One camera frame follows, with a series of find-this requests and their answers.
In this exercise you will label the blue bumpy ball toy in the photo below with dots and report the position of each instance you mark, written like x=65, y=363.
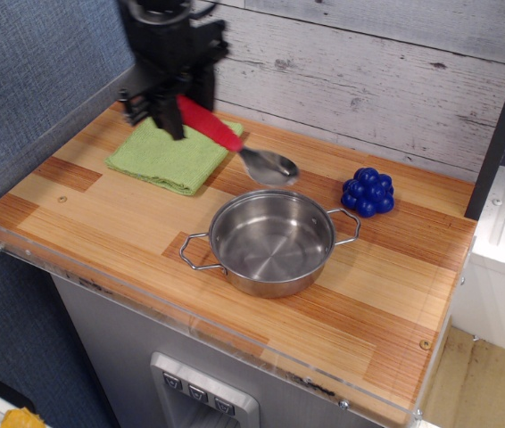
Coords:
x=368, y=193

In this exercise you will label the red handled metal spoon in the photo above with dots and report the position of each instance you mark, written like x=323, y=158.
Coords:
x=264, y=167

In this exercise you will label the stainless steel pot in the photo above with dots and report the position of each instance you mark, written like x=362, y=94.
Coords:
x=274, y=243

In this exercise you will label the grey toy cabinet front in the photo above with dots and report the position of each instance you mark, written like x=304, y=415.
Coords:
x=120, y=340

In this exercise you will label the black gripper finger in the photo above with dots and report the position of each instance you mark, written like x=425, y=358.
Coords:
x=202, y=88
x=167, y=116

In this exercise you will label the clear acrylic edge guard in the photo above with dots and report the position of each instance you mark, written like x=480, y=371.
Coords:
x=356, y=333

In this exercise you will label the silver dispenser button panel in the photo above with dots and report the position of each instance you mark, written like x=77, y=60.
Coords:
x=191, y=398

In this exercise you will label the green folded cloth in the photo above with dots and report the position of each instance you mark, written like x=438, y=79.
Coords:
x=152, y=155

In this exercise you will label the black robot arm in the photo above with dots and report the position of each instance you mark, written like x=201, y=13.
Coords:
x=159, y=9

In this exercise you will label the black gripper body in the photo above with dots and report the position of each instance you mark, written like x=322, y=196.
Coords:
x=167, y=48

